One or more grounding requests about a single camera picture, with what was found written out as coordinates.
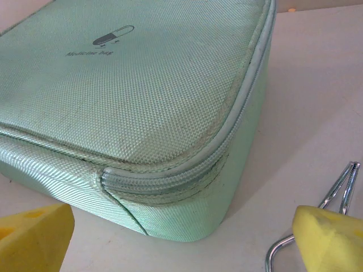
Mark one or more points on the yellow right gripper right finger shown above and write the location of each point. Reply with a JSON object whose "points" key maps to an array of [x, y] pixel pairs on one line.
{"points": [[331, 243]]}

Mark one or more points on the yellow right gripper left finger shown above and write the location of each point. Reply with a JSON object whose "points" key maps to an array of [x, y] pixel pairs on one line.
{"points": [[31, 241]]}

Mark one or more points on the mint green medicine bag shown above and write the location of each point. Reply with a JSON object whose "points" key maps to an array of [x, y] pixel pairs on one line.
{"points": [[127, 99]]}

